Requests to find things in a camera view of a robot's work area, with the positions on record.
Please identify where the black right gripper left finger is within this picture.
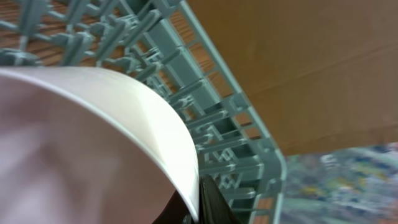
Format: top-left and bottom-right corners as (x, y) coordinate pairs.
(152, 191), (189, 224)

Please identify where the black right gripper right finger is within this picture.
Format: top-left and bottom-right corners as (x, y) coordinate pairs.
(199, 175), (239, 224)

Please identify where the grey dishwasher rack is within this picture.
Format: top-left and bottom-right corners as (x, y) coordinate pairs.
(1, 0), (287, 224)

